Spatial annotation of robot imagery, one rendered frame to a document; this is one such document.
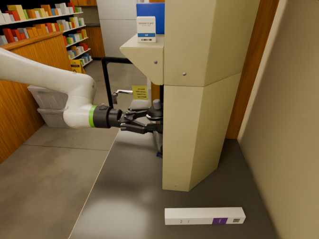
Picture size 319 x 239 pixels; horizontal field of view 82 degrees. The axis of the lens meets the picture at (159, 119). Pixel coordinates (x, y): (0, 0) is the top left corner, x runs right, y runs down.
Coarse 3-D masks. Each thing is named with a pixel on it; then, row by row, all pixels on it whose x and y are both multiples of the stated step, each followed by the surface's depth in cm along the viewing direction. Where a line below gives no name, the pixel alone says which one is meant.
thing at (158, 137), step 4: (148, 116) 69; (160, 116) 67; (152, 120) 68; (160, 120) 67; (156, 132) 72; (160, 132) 71; (156, 136) 74; (160, 136) 72; (156, 140) 76; (160, 140) 74; (160, 144) 75; (160, 148) 77; (160, 152) 79
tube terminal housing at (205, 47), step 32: (192, 0) 39; (224, 0) 40; (256, 0) 48; (192, 32) 43; (224, 32) 45; (192, 64) 47; (224, 64) 52; (192, 96) 52; (224, 96) 60; (192, 128) 58; (224, 128) 71; (192, 160) 66
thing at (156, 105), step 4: (156, 100) 69; (156, 104) 68; (160, 104) 69; (152, 108) 71; (156, 108) 69; (160, 108) 69; (148, 112) 70; (152, 112) 68; (156, 112) 67; (160, 112) 67; (152, 116) 68; (156, 116) 67
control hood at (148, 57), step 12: (156, 36) 59; (120, 48) 47; (132, 48) 46; (144, 48) 46; (156, 48) 46; (132, 60) 48; (144, 60) 47; (156, 60) 47; (144, 72) 49; (156, 72) 49; (156, 84) 51
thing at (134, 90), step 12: (108, 72) 87; (120, 72) 86; (132, 72) 84; (120, 84) 89; (132, 84) 88; (144, 84) 86; (120, 96) 93; (132, 96) 91; (144, 96) 90; (156, 96) 88; (120, 108) 97; (144, 120) 98
